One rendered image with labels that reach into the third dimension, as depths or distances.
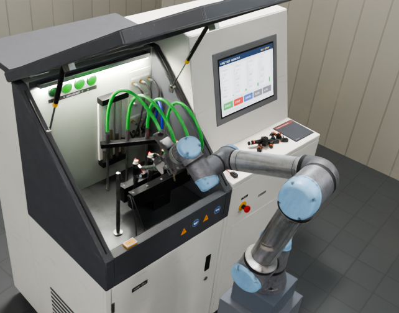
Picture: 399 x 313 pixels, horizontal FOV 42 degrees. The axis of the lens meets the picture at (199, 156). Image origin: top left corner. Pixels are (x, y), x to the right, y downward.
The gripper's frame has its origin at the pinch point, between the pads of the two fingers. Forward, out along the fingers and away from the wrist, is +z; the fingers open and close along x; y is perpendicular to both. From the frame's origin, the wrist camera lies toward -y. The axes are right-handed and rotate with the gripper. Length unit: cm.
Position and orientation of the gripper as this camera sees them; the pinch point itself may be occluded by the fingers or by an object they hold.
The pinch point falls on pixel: (163, 158)
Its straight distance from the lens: 202.7
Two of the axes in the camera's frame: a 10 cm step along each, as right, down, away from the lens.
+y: 4.6, 8.9, -0.2
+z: -3.0, 1.8, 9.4
